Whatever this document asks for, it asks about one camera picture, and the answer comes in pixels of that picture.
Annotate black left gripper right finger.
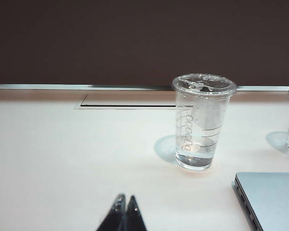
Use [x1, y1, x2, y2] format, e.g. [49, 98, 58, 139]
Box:
[122, 195, 148, 231]

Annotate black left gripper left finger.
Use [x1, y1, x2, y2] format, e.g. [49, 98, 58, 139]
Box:
[95, 193, 126, 231]

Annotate large clear plastic lidded cup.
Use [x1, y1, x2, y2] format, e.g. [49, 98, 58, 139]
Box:
[171, 73, 237, 172]

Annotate silver Dell laptop with sticker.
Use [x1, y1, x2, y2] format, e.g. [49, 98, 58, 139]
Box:
[235, 171, 289, 231]

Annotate wide brown desk partition panel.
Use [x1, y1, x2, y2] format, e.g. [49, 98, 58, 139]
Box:
[0, 0, 289, 87]

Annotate desk cable slot cover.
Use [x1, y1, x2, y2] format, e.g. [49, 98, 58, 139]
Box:
[73, 94, 179, 111]

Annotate silver partition base rail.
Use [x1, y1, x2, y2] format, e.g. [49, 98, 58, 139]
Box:
[0, 83, 289, 92]

